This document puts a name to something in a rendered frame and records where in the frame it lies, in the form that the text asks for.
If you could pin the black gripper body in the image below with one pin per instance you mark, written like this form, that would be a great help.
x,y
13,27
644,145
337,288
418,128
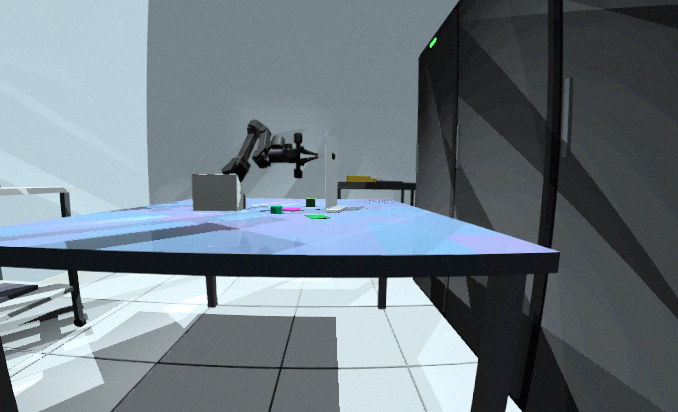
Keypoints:
x,y
297,140

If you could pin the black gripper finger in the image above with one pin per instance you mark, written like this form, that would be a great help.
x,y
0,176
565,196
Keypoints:
x,y
304,151
304,160

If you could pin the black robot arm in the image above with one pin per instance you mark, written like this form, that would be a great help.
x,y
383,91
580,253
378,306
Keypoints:
x,y
267,151

